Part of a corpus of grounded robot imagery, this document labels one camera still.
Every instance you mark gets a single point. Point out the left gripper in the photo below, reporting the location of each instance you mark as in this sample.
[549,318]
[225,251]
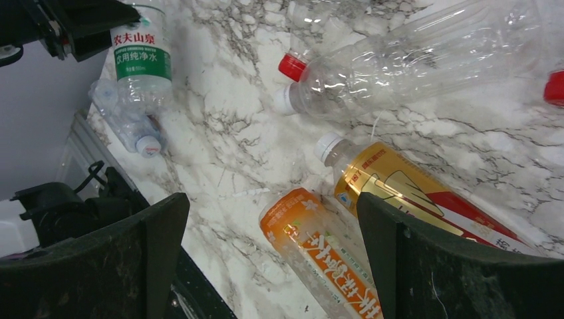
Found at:
[77,28]

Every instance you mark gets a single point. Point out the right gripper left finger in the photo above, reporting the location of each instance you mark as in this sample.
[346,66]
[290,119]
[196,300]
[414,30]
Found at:
[124,270]

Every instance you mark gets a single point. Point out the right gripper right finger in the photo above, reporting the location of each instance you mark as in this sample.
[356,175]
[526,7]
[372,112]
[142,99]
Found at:
[422,271]

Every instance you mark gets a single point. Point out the green cap water bottle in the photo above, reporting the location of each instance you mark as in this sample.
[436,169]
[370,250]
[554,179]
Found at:
[142,59]

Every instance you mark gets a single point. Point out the small crushed clear bottle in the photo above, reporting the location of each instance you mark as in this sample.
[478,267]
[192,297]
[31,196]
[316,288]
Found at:
[136,132]

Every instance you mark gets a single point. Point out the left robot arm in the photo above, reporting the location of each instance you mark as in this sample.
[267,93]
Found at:
[46,214]

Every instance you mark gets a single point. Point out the gold red label bottle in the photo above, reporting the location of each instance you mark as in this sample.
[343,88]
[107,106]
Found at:
[381,171]

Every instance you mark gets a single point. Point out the orange label bottle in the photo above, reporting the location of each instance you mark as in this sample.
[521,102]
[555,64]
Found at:
[330,263]

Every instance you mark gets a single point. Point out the red label clear bottle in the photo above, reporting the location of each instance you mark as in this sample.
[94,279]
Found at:
[554,91]

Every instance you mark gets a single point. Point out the clear bottle red cap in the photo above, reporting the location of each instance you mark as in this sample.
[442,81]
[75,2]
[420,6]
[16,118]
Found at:
[465,45]

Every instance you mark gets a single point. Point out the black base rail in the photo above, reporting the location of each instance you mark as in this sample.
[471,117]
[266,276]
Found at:
[192,295]

